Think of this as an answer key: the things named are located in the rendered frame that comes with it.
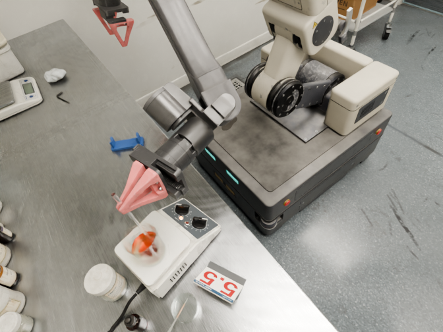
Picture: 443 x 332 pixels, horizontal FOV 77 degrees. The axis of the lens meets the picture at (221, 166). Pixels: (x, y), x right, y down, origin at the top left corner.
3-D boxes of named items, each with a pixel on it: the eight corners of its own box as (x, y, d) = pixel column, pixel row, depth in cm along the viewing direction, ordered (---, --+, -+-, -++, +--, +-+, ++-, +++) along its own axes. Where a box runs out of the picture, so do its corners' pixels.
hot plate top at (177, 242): (155, 210, 63) (154, 208, 63) (193, 241, 58) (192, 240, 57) (113, 251, 59) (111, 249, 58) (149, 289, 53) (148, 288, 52)
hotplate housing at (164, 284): (185, 201, 73) (178, 185, 67) (223, 230, 67) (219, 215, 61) (117, 269, 64) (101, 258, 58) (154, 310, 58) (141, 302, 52)
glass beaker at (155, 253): (140, 273, 55) (123, 259, 48) (134, 244, 58) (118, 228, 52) (175, 259, 56) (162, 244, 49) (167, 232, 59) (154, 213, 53)
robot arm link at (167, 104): (240, 103, 47) (231, 112, 56) (191, 52, 46) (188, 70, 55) (191, 153, 46) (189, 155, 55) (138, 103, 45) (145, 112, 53)
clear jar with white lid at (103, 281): (96, 298, 61) (77, 289, 55) (110, 271, 64) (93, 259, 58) (120, 306, 59) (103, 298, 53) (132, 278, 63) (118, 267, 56)
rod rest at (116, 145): (144, 138, 88) (140, 130, 86) (143, 146, 86) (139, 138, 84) (113, 143, 89) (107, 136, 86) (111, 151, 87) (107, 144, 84)
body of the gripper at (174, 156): (173, 178, 42) (204, 145, 45) (128, 149, 46) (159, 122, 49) (182, 199, 47) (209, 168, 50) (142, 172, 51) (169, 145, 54)
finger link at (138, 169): (130, 216, 39) (175, 170, 42) (99, 192, 42) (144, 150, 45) (146, 235, 44) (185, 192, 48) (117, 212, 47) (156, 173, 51)
